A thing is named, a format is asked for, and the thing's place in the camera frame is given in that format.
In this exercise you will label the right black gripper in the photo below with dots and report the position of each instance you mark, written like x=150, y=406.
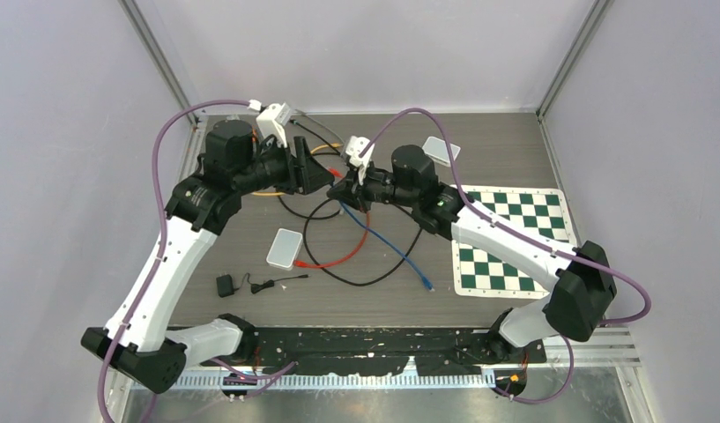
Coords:
x=353, y=192

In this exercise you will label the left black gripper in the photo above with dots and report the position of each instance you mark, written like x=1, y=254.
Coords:
x=304, y=174

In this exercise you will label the white network switch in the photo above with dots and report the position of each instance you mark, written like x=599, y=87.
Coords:
x=440, y=152
x=284, y=249

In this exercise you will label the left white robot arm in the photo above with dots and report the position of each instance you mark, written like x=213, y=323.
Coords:
x=235, y=162

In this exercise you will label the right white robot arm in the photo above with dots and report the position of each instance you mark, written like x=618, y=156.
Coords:
x=579, y=287

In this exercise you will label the black power adapter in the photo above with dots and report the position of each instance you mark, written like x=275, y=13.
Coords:
x=226, y=287

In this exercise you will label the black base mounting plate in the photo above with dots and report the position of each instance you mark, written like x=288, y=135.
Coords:
x=374, y=351

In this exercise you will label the green white chessboard mat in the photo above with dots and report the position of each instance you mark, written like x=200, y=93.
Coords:
x=491, y=263

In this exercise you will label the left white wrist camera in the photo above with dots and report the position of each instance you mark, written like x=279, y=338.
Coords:
x=272, y=119

